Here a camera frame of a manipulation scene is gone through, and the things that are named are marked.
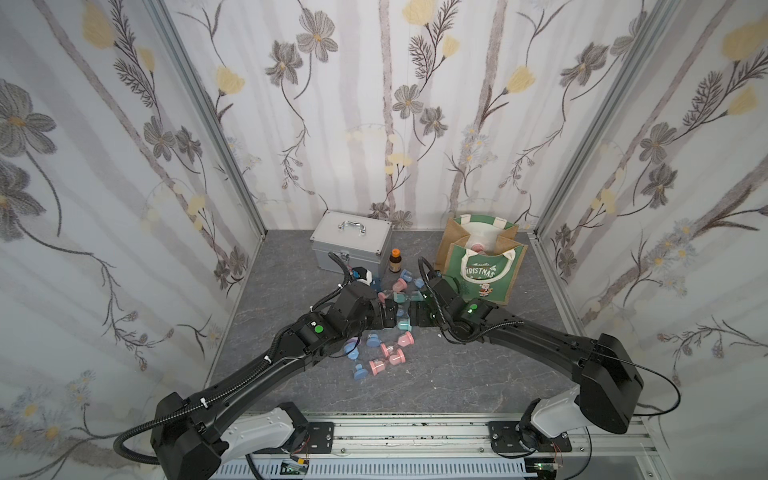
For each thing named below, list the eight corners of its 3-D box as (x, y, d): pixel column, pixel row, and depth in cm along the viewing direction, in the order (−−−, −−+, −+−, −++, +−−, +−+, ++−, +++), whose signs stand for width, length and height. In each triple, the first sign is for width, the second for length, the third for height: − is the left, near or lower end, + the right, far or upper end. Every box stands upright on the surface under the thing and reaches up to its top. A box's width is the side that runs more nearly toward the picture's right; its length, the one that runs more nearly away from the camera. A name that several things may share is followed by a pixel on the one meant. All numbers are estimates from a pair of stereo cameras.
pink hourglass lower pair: (396, 369, 86) (396, 366, 84) (378, 349, 90) (378, 346, 88) (407, 359, 88) (407, 357, 86) (389, 340, 92) (389, 337, 90)
